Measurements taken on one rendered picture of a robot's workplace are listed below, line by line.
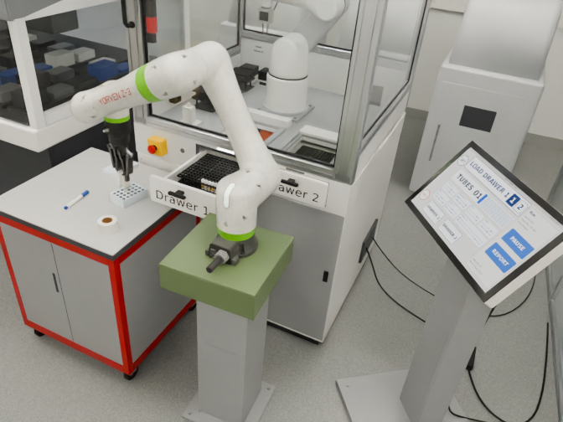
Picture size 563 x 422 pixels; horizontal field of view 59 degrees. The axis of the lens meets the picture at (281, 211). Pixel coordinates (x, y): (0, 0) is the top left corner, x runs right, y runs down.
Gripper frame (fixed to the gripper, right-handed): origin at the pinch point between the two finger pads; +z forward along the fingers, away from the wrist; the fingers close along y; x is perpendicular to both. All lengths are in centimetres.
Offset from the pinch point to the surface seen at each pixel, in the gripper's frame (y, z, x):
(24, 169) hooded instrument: -72, 23, -3
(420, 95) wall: -11, 61, 361
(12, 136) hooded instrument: -64, 1, -9
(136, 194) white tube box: 5.2, 5.6, 1.6
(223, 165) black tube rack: 26.1, -4.9, 29.6
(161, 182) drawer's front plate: 20.4, -6.2, 1.5
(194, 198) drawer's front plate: 34.8, -4.2, 4.4
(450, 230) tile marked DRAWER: 118, -16, 34
